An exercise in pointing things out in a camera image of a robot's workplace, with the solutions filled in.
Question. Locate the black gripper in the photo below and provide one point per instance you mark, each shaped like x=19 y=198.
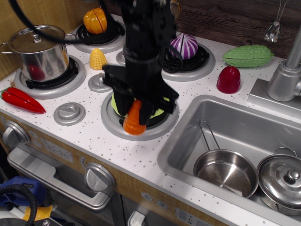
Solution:
x=140 y=79

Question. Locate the silver stove knob middle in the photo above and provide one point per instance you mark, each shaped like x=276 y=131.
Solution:
x=96 y=84

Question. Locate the silver faucet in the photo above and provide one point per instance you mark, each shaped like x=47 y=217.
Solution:
x=283 y=91

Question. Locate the blue device lower left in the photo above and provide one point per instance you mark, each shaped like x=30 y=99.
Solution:
x=22 y=191

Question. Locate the hanging metal whisk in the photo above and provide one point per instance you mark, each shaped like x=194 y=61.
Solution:
x=273 y=32

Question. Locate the silver oven dial right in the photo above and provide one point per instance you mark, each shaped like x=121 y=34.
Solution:
x=97 y=178

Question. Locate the green toy bitter gourd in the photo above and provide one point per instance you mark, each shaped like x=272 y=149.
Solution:
x=248 y=56

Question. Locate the hanging metal spoon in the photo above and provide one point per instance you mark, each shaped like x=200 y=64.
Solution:
x=175 y=8

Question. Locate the front centre burner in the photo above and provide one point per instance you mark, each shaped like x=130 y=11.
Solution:
x=111 y=122

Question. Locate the silver oven door handle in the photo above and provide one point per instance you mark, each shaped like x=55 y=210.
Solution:
x=68 y=184

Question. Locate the light green plate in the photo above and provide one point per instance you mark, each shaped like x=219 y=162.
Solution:
x=114 y=106

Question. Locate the back left burner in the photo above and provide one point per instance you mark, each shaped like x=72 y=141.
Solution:
x=107 y=43

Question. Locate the silver stove knob back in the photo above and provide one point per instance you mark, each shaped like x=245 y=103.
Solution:
x=121 y=59

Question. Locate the silver stove knob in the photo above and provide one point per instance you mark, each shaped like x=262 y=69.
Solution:
x=96 y=84
x=70 y=113
x=121 y=59

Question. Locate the orange toy pumpkin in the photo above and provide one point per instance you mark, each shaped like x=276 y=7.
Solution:
x=95 y=21

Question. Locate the silver sink basin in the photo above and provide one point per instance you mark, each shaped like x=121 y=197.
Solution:
x=211 y=123

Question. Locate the silver oven dial left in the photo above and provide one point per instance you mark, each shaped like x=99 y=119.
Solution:
x=14 y=134

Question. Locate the back right burner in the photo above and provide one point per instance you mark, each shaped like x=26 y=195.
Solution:
x=192 y=69

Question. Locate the yellow cloth lower left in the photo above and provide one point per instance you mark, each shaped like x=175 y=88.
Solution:
x=42 y=213

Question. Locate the red toy chili pepper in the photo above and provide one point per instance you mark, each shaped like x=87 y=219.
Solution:
x=20 y=99

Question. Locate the silver oven dial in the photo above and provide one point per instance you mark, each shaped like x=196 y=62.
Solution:
x=14 y=134
x=97 y=178

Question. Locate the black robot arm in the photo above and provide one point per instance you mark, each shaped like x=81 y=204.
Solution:
x=149 y=28

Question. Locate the silver stove knob front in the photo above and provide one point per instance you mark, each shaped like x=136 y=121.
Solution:
x=70 y=113

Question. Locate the yellow toy corn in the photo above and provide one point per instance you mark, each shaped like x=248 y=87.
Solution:
x=97 y=59

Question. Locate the front left burner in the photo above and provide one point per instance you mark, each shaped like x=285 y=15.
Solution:
x=50 y=93

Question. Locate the orange toy carrot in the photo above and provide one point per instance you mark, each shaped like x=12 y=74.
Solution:
x=131 y=123

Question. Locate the burner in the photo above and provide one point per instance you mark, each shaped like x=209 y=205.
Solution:
x=50 y=93
x=107 y=43
x=192 y=69
x=111 y=122

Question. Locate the steel pot with lid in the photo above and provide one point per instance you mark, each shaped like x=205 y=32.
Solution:
x=38 y=58

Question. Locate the purple white toy onion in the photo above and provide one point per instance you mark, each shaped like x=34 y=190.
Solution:
x=186 y=45

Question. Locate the steel lidded pot in sink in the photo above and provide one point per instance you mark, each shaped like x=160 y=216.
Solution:
x=279 y=177

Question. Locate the red toy pepper half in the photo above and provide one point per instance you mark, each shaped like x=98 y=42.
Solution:
x=229 y=80

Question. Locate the steel saucepan in sink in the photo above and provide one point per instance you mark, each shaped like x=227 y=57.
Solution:
x=225 y=168

